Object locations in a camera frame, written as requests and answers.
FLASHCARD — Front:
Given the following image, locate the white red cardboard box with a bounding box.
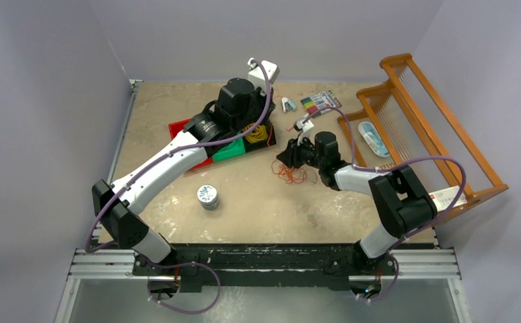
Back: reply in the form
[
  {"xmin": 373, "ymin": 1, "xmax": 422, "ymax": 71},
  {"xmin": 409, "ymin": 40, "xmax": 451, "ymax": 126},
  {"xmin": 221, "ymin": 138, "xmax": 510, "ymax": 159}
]
[{"xmin": 429, "ymin": 186, "xmax": 460, "ymax": 212}]

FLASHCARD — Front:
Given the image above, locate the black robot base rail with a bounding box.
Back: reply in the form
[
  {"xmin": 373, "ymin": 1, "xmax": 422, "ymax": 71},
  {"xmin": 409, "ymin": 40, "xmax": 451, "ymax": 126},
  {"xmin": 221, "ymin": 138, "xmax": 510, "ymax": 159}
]
[{"xmin": 133, "ymin": 243, "xmax": 396, "ymax": 294}]

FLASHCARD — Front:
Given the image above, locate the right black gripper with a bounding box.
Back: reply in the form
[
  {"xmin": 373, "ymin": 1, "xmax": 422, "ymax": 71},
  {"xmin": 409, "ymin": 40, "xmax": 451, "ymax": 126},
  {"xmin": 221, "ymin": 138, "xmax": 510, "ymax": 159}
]
[{"xmin": 277, "ymin": 133, "xmax": 325, "ymax": 170}]

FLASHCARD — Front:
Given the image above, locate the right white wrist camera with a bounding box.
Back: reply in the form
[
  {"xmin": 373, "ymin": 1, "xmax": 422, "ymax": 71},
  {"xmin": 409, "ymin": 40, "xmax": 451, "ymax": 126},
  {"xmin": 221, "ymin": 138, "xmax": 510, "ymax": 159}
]
[{"xmin": 297, "ymin": 114, "xmax": 314, "ymax": 146}]

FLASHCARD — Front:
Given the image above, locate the wooden rack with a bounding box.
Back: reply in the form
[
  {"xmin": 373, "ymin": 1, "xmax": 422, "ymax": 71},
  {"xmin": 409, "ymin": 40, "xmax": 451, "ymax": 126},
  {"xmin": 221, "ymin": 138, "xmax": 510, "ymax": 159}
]
[{"xmin": 337, "ymin": 53, "xmax": 509, "ymax": 224}]

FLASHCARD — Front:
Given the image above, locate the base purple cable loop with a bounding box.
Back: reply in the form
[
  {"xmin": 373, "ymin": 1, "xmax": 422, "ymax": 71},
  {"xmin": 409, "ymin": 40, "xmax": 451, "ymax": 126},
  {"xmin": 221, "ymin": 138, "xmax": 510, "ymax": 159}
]
[{"xmin": 146, "ymin": 259, "xmax": 224, "ymax": 315}]

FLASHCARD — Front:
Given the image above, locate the round blue white tin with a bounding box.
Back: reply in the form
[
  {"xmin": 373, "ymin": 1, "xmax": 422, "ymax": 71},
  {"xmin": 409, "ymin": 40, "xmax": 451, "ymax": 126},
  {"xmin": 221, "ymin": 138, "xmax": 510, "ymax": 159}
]
[{"xmin": 197, "ymin": 184, "xmax": 219, "ymax": 211}]

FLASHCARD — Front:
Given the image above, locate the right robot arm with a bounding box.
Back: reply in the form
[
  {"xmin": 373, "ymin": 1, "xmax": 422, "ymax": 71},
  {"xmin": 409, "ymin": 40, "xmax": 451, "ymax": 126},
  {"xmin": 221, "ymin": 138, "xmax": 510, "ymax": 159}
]
[{"xmin": 277, "ymin": 131, "xmax": 438, "ymax": 274}]

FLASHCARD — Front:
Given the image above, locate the marker pen pack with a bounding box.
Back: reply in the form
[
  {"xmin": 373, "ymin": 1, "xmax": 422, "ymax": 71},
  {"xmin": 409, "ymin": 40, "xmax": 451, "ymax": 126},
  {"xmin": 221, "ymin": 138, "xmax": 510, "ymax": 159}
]
[{"xmin": 300, "ymin": 90, "xmax": 342, "ymax": 116}]

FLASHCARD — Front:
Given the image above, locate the green plastic bin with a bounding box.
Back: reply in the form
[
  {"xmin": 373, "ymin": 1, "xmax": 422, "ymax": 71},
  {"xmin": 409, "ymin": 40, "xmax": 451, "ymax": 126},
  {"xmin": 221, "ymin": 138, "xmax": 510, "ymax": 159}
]
[{"xmin": 212, "ymin": 138, "xmax": 246, "ymax": 162}]

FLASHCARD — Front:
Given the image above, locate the yellow coiled cable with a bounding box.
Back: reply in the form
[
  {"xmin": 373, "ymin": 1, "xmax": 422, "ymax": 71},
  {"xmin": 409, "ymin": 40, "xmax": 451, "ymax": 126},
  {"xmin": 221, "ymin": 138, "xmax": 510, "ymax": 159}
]
[{"xmin": 242, "ymin": 124, "xmax": 269, "ymax": 145}]

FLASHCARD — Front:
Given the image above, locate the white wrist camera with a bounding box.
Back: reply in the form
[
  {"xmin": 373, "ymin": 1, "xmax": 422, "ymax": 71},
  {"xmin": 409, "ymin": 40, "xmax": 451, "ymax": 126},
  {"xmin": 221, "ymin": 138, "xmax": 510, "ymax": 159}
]
[
  {"xmin": 246, "ymin": 58, "xmax": 280, "ymax": 96},
  {"xmin": 297, "ymin": 114, "xmax": 314, "ymax": 146}
]

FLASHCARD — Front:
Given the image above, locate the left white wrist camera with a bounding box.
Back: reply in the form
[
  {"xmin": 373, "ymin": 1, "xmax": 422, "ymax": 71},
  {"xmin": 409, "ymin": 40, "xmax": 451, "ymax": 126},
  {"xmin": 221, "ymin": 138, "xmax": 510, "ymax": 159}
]
[{"xmin": 246, "ymin": 58, "xmax": 280, "ymax": 96}]

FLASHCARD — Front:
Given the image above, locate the blue white plastic packet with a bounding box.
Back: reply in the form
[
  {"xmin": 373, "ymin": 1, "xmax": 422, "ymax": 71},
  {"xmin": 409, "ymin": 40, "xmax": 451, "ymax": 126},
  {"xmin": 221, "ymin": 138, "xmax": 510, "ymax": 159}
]
[{"xmin": 357, "ymin": 121, "xmax": 390, "ymax": 158}]

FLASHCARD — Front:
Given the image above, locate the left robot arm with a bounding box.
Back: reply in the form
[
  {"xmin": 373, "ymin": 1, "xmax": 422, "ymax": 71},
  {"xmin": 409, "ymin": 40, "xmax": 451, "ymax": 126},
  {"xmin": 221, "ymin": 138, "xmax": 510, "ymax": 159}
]
[{"xmin": 92, "ymin": 78, "xmax": 274, "ymax": 275}]

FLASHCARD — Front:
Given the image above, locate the red plastic bin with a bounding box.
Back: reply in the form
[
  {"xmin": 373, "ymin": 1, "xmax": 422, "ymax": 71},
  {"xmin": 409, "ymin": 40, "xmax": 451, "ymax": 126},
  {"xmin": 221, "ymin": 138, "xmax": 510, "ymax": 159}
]
[{"xmin": 166, "ymin": 119, "xmax": 213, "ymax": 171}]

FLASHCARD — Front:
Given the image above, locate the black plastic bin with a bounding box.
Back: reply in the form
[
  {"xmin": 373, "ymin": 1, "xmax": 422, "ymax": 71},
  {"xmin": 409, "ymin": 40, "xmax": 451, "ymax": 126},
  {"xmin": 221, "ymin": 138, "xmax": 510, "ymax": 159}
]
[{"xmin": 243, "ymin": 119, "xmax": 277, "ymax": 153}]

